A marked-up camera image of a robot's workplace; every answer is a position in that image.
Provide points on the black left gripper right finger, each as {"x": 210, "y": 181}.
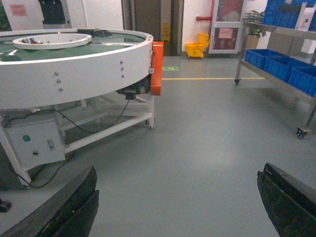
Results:
{"x": 289, "y": 203}

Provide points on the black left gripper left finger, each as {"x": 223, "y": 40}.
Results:
{"x": 68, "y": 213}

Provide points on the stainless steel shelf cart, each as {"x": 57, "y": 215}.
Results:
{"x": 253, "y": 22}

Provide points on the grey electrical control box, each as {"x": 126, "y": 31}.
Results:
{"x": 37, "y": 142}

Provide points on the blue bin on cart right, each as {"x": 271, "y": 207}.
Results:
{"x": 304, "y": 79}

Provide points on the blue bin on cart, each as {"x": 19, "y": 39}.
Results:
{"x": 304, "y": 79}
{"x": 281, "y": 67}
{"x": 257, "y": 57}

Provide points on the blue bin on cart middle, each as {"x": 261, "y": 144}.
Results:
{"x": 281, "y": 67}

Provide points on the blue bin on cart left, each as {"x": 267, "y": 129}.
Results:
{"x": 257, "y": 57}

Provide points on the black conveyor motor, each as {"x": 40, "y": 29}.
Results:
{"x": 141, "y": 87}

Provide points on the white round conveyor table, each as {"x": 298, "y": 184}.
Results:
{"x": 72, "y": 76}

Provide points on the orange conveyor guard panel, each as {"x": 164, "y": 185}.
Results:
{"x": 157, "y": 62}

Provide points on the fire hydrant cabinet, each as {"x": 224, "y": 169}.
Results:
{"x": 225, "y": 26}

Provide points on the yellow mop bucket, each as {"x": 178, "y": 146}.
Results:
{"x": 196, "y": 49}

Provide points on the yellow wet floor sign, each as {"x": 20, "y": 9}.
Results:
{"x": 165, "y": 31}

